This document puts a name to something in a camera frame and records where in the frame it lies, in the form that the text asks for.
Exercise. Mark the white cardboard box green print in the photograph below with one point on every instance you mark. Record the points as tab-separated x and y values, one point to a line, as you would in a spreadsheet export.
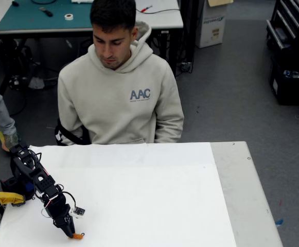
211	31

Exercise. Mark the black utility knife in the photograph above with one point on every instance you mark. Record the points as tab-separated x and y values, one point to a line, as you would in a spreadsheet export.
46	11

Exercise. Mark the white paper sheet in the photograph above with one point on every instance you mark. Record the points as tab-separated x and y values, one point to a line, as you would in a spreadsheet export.
139	193

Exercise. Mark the white workshop table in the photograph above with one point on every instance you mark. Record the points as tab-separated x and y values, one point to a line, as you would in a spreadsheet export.
164	20

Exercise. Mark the yellow clamp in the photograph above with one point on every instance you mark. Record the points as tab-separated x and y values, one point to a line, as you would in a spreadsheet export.
5	197

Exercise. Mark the blue tape scrap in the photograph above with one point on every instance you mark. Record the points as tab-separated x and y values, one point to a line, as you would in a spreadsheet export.
279	222

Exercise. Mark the grey plastic bag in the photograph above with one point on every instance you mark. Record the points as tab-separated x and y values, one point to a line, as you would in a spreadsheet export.
36	83

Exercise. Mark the small orange object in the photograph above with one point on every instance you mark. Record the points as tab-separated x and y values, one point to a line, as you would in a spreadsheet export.
78	236

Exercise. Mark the black tool rack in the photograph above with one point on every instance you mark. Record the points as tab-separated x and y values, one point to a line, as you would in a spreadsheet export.
280	25

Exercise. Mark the black storage crate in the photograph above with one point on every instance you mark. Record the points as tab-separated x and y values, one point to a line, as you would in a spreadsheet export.
285	92

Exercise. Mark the green cutting mat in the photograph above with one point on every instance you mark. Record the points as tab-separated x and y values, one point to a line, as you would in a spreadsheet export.
49	21

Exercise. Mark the white wrist camera board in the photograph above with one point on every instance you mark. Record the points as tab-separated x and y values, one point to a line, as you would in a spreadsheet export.
77	212

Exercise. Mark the small black object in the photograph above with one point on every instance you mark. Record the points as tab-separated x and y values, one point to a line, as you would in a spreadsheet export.
15	3

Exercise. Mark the seated man in beige hoodie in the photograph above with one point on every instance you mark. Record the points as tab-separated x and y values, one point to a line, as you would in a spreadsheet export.
113	108

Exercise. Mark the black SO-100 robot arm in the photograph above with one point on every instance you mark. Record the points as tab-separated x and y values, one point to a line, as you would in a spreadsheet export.
45	184

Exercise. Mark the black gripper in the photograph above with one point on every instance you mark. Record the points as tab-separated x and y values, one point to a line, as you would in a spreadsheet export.
62	219

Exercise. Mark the white tape roll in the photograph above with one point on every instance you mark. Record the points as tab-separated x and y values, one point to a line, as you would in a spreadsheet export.
68	16

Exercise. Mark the brown cardboard piece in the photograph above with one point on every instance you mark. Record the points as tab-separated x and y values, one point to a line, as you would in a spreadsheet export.
218	2

